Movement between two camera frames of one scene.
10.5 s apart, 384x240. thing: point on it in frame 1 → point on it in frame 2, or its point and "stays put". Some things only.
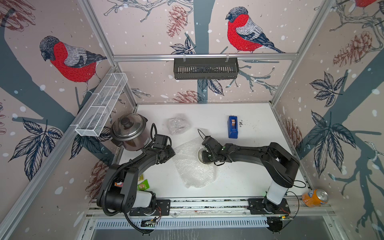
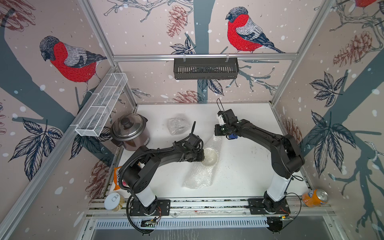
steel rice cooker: (130, 131) stays put
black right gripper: (204, 158) → (217, 129)
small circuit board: (148, 223) stays put
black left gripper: (171, 152) → (201, 157)
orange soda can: (315, 198) stays put
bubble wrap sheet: (178, 124) stays put
